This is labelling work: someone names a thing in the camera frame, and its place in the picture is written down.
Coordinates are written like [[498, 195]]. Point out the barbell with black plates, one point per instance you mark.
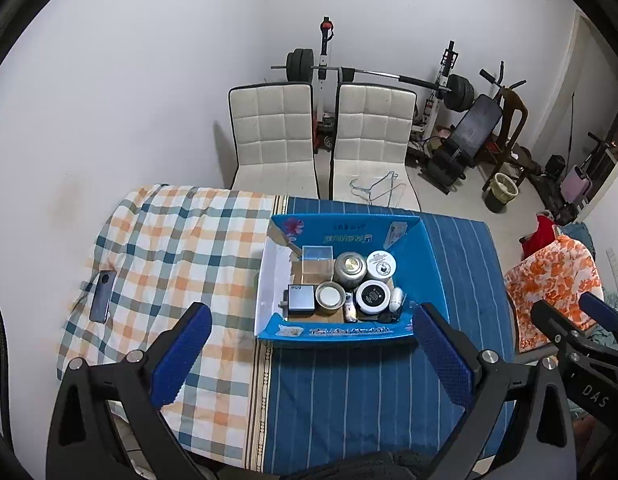
[[300, 65]]

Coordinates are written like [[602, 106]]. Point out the clear acrylic box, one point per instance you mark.
[[316, 252]]

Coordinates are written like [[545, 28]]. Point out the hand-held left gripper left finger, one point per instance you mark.
[[184, 355]]

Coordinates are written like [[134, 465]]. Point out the black weight bench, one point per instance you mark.
[[476, 127]]

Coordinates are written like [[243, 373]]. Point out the olive round tin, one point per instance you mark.
[[330, 295]]

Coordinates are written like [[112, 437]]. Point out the silver metal canister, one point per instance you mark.
[[350, 267]]

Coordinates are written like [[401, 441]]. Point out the red cloth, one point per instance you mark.
[[539, 235]]

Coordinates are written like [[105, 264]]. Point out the blue striped tablecloth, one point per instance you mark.
[[339, 395]]

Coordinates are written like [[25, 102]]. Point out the white barbell rack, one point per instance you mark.
[[320, 90]]

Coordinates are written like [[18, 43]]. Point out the teal cloth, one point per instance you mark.
[[583, 234]]

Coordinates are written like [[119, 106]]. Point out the grey smartphone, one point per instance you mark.
[[103, 295]]

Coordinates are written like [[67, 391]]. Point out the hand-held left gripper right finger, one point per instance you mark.
[[441, 355]]

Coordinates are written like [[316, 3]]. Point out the beige waste basket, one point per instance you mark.
[[501, 192]]

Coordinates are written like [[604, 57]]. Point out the dark cloth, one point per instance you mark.
[[349, 467]]

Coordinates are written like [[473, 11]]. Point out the white small bottle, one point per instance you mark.
[[396, 300]]

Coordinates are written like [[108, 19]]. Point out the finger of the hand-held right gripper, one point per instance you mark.
[[601, 310], [554, 320]]

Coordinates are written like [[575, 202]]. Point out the pink small case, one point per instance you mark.
[[576, 182]]

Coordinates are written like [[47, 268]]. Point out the white jar with black lid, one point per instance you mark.
[[373, 297]]

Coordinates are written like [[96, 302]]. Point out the blue cardboard box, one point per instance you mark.
[[419, 270]]

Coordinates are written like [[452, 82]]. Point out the brown wooden chair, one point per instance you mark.
[[516, 110]]

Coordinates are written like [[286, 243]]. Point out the white quilted chair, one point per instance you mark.
[[271, 135], [374, 145]]

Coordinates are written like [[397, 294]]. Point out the grey power adapter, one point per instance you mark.
[[300, 301]]

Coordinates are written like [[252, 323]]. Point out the orange and teal checked blanket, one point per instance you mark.
[[189, 240]]

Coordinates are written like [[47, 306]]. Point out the orange and white patterned cloth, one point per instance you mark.
[[554, 285]]

